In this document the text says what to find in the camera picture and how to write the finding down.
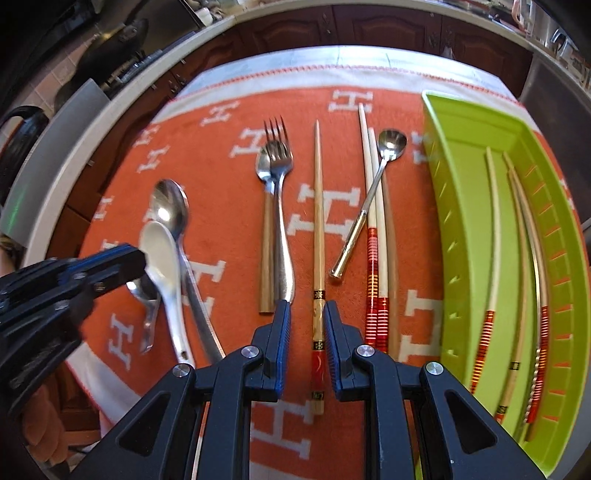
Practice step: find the orange printed blanket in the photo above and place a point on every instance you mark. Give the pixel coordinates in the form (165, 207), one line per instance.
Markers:
(221, 207)

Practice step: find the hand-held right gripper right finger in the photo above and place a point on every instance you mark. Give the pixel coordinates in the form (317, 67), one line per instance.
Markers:
(333, 350)

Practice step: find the black gas stove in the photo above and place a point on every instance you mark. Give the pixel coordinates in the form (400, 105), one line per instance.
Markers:
(138, 67)

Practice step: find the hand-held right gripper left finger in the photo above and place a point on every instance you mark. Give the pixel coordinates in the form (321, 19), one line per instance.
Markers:
(282, 350)

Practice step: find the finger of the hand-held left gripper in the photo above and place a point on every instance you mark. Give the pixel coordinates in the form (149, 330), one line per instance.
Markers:
(115, 279)
(106, 256)

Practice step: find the black bag with red trim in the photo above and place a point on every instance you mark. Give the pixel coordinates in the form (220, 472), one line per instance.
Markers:
(18, 134)

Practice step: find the white ceramic spoon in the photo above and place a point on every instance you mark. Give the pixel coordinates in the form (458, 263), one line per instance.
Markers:
(159, 258)

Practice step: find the grey cabinet with frosted door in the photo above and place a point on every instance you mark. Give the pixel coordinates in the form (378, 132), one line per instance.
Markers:
(549, 83)

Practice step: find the large metal spoon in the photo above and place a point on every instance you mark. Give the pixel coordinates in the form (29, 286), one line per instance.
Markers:
(171, 207)

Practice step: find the small metal spoon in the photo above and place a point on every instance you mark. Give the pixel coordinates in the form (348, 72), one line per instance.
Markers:
(147, 332)

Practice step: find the green plastic tray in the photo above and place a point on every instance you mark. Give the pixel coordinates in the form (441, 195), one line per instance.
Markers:
(461, 207)

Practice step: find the dark round pot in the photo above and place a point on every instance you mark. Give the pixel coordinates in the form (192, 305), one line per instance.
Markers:
(69, 90)

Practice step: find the person's left hand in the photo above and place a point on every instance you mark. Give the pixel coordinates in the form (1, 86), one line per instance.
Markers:
(46, 424)

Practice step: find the steel splash panel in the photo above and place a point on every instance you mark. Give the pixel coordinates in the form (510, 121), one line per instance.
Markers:
(51, 152)

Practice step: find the metal fork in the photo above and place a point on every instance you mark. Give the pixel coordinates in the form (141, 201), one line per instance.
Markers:
(277, 159)

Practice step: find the black wok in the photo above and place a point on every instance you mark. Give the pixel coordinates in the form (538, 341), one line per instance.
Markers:
(122, 39)

